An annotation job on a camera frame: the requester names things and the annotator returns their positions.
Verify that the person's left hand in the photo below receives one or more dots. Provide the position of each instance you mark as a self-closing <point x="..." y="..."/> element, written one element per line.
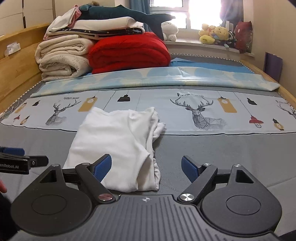
<point x="3" y="188"/>

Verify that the blue curtain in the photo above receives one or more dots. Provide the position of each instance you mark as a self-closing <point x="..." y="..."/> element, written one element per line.
<point x="142" y="6"/>

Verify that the white plush toy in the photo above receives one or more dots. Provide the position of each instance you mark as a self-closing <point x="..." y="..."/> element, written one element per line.
<point x="169" y="31"/>

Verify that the red folded blanket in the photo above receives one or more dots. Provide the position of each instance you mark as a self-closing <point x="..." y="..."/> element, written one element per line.
<point x="128" y="52"/>

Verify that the white t-shirt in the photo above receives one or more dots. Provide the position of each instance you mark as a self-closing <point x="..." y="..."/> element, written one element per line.
<point x="127" y="136"/>

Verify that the white folded clothes stack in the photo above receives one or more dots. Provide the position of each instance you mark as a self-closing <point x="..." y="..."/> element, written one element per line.
<point x="69" y="22"/>

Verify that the purple board by wall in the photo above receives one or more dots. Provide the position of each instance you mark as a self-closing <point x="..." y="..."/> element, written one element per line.
<point x="273" y="66"/>

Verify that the yellow plush toy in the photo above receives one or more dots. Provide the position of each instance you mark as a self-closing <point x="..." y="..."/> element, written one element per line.
<point x="213" y="35"/>

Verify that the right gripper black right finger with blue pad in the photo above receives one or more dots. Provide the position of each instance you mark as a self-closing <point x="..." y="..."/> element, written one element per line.
<point x="232" y="201"/>

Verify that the wooden bed frame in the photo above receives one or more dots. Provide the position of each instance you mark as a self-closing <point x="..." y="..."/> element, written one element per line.
<point x="19" y="71"/>

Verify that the grey printed bed sheet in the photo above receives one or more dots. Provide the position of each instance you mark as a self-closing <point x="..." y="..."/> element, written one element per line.
<point x="217" y="125"/>

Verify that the light blue patterned blanket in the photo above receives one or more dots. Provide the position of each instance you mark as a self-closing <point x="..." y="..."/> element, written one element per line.
<point x="159" y="76"/>

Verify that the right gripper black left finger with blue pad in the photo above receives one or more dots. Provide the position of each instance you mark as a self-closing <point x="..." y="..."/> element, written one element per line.
<point x="61" y="200"/>

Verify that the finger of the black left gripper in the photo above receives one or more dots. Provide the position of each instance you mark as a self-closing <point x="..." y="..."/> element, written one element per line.
<point x="35" y="161"/>

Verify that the cream folded blanket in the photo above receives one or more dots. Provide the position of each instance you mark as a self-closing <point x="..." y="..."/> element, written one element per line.
<point x="63" y="57"/>

